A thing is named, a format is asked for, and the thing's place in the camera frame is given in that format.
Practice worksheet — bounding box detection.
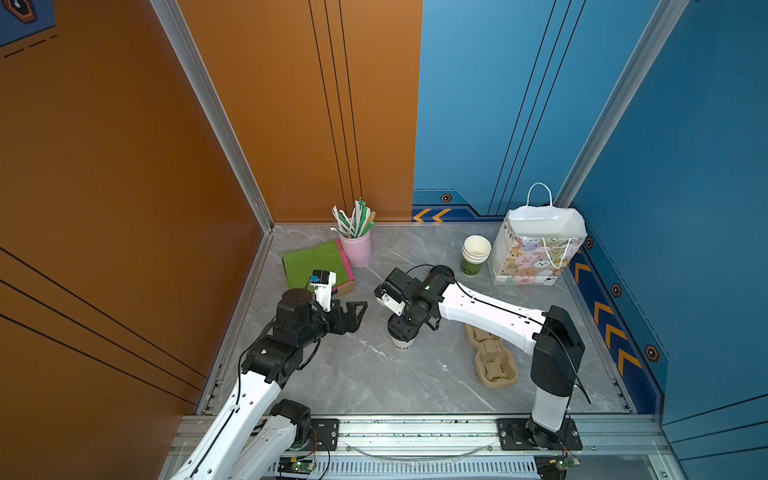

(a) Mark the cardboard napkin box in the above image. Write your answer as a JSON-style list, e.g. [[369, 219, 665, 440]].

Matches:
[[335, 239, 356, 295]]

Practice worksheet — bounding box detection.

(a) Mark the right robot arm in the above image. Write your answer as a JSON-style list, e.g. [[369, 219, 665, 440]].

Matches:
[[374, 265, 585, 452]]

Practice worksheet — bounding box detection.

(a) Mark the cartoon paper gift bag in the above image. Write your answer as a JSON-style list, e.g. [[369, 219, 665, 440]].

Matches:
[[489, 197, 587, 286]]

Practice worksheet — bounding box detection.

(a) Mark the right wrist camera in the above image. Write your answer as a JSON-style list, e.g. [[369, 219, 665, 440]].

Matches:
[[374, 268, 415, 316]]

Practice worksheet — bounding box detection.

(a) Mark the right green circuit board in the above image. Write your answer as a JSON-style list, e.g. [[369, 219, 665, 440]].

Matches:
[[549, 457, 581, 471]]

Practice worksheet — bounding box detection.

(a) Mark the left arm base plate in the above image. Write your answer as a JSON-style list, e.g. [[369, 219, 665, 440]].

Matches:
[[251, 415, 339, 453]]

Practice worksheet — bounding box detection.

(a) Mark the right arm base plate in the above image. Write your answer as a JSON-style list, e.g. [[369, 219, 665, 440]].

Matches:
[[496, 417, 583, 451]]

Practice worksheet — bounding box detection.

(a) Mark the pulp cup carrier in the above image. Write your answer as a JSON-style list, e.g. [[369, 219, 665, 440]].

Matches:
[[465, 324, 519, 390]]

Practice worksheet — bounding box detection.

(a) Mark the green napkin stack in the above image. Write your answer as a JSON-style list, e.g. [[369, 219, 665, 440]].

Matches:
[[282, 240, 342, 289]]

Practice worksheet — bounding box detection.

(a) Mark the left green circuit board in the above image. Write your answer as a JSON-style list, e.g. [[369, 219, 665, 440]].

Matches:
[[276, 457, 316, 477]]

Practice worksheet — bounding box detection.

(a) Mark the bundle of wrapped straws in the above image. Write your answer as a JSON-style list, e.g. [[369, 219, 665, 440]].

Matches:
[[331, 198, 377, 239]]

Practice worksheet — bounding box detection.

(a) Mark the stack of paper cups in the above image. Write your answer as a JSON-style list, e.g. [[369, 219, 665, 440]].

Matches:
[[461, 235, 492, 276]]

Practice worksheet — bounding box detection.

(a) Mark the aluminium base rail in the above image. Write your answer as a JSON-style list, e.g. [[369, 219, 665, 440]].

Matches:
[[157, 413, 688, 480]]

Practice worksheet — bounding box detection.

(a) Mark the white paper coffee cup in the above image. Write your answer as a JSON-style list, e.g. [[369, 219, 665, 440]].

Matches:
[[392, 337, 415, 350]]

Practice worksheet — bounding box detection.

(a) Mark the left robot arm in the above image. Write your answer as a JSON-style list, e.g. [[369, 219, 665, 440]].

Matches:
[[174, 289, 368, 479]]

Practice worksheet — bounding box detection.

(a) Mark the green circuit board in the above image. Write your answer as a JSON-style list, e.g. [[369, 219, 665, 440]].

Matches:
[[549, 457, 581, 471], [276, 457, 316, 477]]

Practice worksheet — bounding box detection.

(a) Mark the pink straw holder cup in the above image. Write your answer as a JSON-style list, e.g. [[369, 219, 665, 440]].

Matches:
[[339, 231, 373, 268]]

